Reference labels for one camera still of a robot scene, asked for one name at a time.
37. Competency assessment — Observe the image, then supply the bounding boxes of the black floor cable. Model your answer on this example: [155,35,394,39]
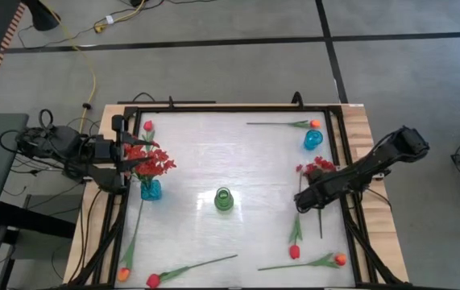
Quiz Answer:
[16,0,166,50]

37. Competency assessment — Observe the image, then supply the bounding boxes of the black desk leg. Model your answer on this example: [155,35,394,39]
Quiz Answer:
[0,200,77,239]

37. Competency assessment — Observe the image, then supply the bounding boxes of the yellow cable with plug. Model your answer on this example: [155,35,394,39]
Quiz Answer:
[93,0,147,33]

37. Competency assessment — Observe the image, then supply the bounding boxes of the small blue glass vase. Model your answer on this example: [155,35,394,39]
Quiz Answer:
[303,129,324,151]

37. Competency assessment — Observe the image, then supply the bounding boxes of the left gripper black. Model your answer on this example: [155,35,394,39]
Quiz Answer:
[93,114,156,173]

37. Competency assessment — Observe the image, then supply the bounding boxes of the red artificial tulip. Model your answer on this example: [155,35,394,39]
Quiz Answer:
[288,171,305,261]
[143,119,157,143]
[145,254,238,289]

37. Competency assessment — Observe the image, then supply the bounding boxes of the black floor stand base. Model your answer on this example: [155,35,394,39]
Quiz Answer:
[20,0,61,32]

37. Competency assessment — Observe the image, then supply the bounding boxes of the orange artificial tulip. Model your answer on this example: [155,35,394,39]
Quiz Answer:
[257,251,347,271]
[116,200,145,283]
[247,118,322,130]

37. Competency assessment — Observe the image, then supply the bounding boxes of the black metal table frame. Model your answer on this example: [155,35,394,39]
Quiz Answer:
[63,96,410,290]

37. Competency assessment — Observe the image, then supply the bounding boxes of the black cable bundle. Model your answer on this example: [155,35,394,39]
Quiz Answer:
[10,155,68,178]

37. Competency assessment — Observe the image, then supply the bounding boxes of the green glass vase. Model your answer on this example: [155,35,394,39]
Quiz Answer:
[213,186,235,212]

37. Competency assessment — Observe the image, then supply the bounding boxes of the thin yellow floor cable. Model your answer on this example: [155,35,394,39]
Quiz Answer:
[50,0,97,134]

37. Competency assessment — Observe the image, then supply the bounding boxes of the large blue glass vase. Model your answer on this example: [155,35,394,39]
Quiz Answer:
[139,179,163,201]

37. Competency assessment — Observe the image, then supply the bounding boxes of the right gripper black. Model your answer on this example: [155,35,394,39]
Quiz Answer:
[293,173,342,214]

